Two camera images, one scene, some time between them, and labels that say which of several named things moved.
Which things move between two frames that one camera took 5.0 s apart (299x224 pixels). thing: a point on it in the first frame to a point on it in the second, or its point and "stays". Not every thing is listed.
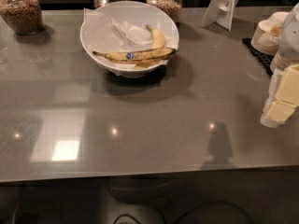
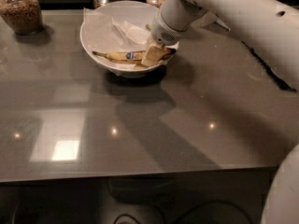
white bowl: x=133 y=38 stays
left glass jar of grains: x=21 y=10 stays
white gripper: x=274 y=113 to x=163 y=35
